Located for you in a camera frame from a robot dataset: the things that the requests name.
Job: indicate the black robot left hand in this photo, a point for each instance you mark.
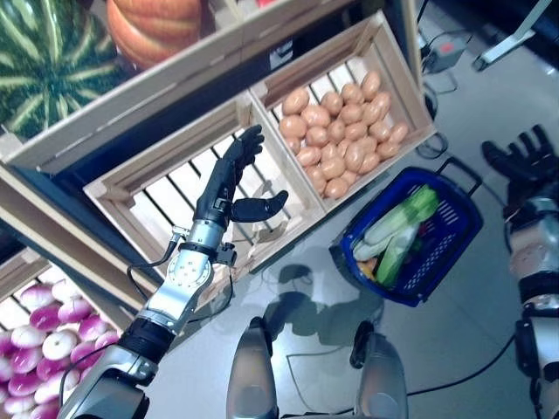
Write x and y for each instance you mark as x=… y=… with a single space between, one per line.
x=218 y=196

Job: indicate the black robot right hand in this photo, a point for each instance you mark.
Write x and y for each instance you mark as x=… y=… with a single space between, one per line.
x=530 y=163

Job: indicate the napa cabbage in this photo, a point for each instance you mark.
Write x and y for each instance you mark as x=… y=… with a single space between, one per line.
x=362 y=251
x=391 y=266
x=421 y=203

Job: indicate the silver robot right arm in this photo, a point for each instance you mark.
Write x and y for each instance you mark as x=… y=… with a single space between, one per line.
x=537 y=244

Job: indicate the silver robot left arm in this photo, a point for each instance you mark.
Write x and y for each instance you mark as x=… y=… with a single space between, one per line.
x=188 y=279

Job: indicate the blue plastic shopping basket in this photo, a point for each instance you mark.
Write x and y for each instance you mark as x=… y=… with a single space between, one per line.
x=450 y=227

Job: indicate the black round floor base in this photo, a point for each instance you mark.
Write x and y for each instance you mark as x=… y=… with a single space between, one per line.
x=430 y=102

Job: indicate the white desk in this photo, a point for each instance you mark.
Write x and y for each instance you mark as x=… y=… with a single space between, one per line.
x=506 y=46

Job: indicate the large wooden pumpkin crate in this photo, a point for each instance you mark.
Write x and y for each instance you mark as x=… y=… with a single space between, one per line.
x=131 y=100

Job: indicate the grey box red label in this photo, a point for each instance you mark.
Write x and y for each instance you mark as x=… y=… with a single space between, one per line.
x=446 y=54

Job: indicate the wooden potato crate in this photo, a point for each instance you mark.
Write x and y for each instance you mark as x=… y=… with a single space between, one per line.
x=406 y=74

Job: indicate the wooden display stand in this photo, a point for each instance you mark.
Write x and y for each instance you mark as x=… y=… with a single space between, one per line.
x=65 y=249

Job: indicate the orange round vegetable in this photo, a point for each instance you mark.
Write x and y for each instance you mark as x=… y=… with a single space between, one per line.
x=367 y=269

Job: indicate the small orange pumpkin green stem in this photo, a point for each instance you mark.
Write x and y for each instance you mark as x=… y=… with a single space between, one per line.
x=153 y=30

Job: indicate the purple white onion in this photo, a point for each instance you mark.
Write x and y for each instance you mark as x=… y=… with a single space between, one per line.
x=74 y=311
x=91 y=327
x=27 y=336
x=65 y=290
x=46 y=316
x=37 y=296

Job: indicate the robot left leg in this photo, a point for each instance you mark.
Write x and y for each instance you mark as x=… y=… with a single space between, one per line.
x=253 y=375

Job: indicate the robot leg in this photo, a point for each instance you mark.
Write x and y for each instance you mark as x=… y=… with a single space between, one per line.
x=380 y=379
x=253 y=375

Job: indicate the wooden onion crate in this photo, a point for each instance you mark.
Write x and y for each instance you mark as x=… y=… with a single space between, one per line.
x=22 y=272

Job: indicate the green striped pumpkin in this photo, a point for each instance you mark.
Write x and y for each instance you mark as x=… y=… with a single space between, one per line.
x=48 y=65

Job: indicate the robot right leg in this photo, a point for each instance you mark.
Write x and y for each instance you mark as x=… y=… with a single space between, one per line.
x=380 y=379

